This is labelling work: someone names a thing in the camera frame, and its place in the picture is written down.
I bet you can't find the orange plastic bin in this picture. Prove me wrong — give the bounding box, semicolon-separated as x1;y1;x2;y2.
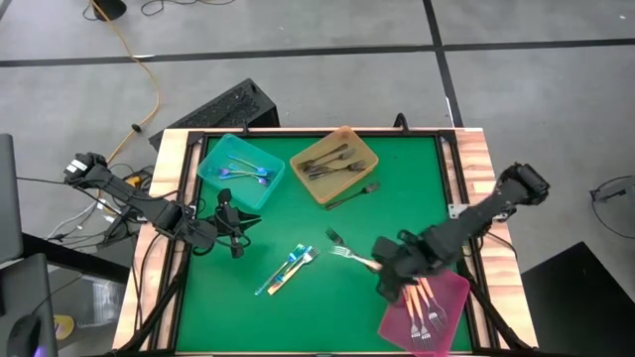
289;124;381;205

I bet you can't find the green table mat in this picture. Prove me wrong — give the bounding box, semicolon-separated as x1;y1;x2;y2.
176;133;472;354

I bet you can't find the teal plastic bin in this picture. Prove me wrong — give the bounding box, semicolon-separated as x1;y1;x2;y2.
196;132;287;211

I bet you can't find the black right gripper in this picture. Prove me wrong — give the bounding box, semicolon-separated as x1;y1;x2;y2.
371;229;442;304

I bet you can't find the black floor cable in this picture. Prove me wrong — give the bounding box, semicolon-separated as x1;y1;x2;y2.
588;174;635;240

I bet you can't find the black table frame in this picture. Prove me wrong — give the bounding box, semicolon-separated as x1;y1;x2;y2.
151;127;502;356

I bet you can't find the black box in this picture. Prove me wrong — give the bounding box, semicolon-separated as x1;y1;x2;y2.
519;241;635;357

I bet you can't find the orange extension cable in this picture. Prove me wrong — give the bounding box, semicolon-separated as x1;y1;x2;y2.
88;0;163;165

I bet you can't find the black computer tower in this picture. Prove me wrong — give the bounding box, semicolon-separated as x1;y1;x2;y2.
147;77;282;152

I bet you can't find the pink plastic bin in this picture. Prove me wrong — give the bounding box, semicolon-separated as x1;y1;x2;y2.
376;269;472;357

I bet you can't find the grey monitor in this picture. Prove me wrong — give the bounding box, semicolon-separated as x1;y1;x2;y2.
0;132;25;265

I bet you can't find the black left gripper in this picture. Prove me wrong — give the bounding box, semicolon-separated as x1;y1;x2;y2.
194;187;263;260

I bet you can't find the iridescent rainbow fork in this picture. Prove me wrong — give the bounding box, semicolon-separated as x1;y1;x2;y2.
217;167;272;178
226;155;273;178
253;242;306;298
217;173;272;187
273;246;313;288

